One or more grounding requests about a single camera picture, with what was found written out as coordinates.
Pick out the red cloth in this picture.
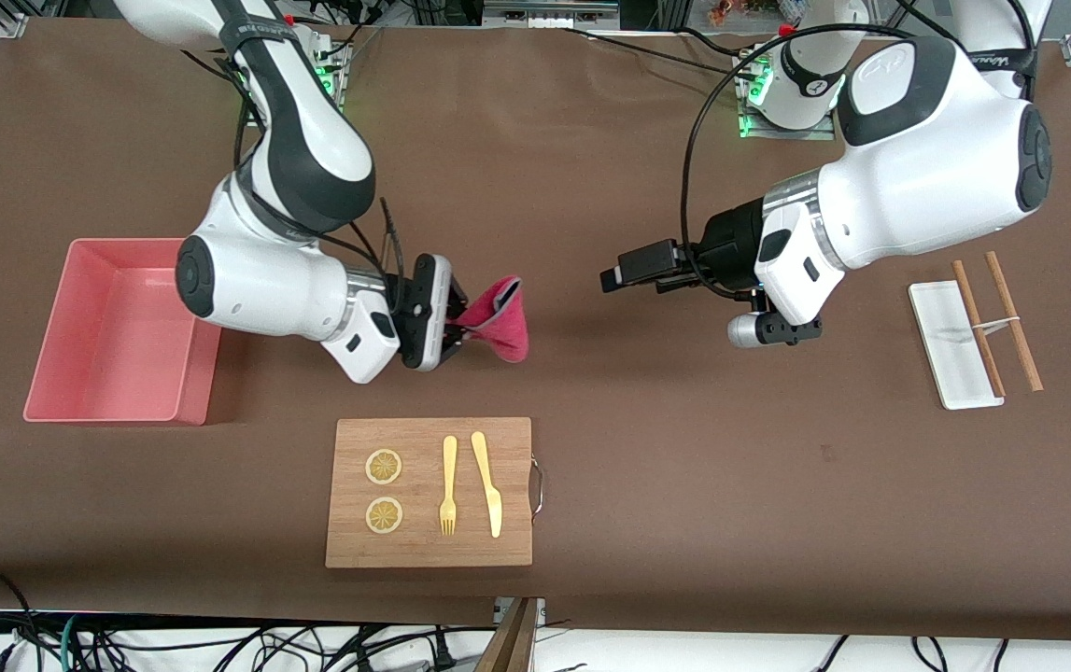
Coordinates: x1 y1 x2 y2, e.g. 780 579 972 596
456 275 530 364

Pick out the wooden cutting board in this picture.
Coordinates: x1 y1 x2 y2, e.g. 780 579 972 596
325 417 533 568

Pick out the yellow plastic fork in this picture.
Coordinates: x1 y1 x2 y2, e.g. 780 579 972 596
439 435 458 537

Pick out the yellow plastic knife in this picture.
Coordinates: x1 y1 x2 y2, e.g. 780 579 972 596
471 430 503 539

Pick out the white rectangular tray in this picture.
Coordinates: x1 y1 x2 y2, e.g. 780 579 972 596
908 282 1005 411

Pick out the colourful toy pile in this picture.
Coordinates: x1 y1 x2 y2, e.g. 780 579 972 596
708 0 783 25

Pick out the pink plastic bin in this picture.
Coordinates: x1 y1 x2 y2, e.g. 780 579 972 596
23 238 233 427

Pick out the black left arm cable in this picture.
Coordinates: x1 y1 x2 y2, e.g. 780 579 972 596
680 23 919 301

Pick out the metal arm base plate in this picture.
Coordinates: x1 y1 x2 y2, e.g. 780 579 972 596
311 42 349 118
739 51 837 141

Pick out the short black table cable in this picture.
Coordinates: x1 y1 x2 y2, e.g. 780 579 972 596
680 26 753 59

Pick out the long black table cable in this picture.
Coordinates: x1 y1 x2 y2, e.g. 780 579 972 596
561 26 765 79

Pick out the aluminium frame rail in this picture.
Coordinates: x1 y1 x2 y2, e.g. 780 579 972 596
484 0 620 29

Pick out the wooden post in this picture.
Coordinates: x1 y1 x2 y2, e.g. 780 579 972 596
476 597 538 672

